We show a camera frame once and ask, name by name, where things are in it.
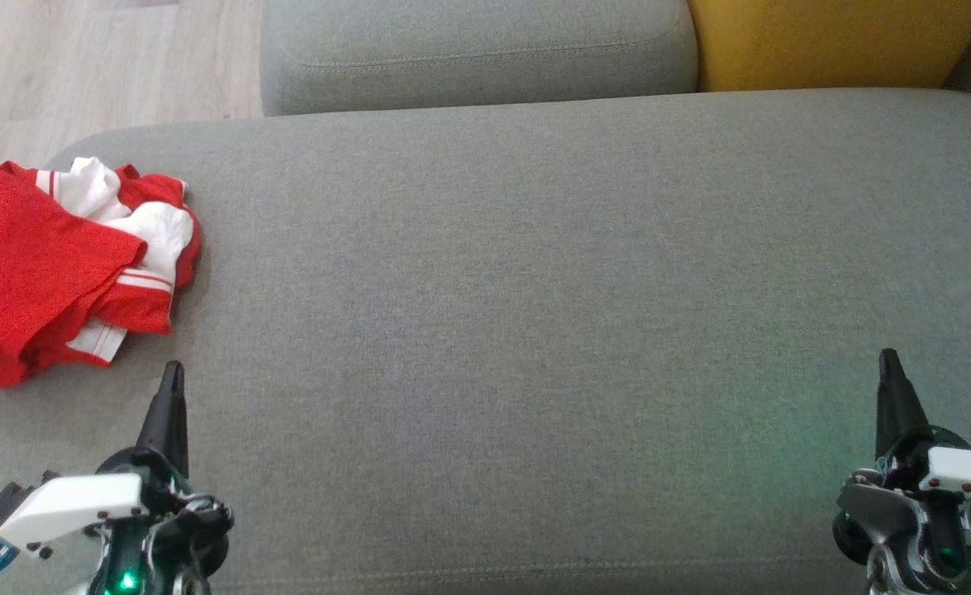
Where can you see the grey sofa seat cushion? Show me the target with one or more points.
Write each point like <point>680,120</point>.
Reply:
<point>535,330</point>

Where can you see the yellow sofa cushion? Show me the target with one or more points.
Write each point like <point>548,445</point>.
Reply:
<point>824,41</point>

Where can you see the grey sofa back cushion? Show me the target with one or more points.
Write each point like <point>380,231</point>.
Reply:
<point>477,41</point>

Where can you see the red garment with white band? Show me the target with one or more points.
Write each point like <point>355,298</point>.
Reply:
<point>22,264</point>

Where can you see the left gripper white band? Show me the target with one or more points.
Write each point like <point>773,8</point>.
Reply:
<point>72,504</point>

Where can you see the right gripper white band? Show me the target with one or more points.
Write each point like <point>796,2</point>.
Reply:
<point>964,475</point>

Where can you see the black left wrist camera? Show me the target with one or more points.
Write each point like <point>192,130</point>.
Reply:
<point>6,500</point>

